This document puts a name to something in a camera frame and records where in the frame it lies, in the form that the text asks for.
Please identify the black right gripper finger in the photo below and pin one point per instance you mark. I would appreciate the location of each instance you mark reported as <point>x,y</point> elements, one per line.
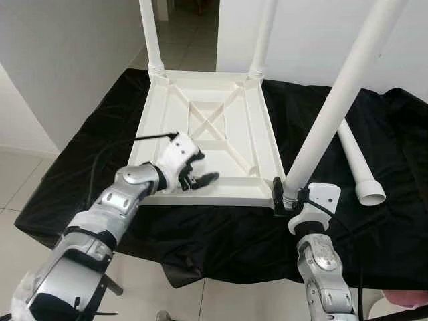
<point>277,195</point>

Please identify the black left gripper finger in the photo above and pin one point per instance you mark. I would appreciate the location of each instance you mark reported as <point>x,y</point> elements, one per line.
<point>198,157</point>
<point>207,178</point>

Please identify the white plastic table top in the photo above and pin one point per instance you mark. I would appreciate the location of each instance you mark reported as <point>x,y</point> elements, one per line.
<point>234,160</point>

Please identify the white plastic table leg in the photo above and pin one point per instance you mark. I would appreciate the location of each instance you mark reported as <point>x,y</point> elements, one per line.
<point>150,33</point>
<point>266,33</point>
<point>341,93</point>
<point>358,164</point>

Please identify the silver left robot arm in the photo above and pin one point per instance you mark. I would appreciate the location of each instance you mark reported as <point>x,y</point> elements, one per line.
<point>114,200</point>

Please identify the grey robot foot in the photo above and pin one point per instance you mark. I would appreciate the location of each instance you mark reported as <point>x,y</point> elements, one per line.
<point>164,315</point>

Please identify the pink stool seat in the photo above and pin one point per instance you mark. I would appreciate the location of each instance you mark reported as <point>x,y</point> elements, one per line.
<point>408,299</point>

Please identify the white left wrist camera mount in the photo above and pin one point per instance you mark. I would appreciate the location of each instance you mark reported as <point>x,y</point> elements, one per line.
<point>177,157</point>

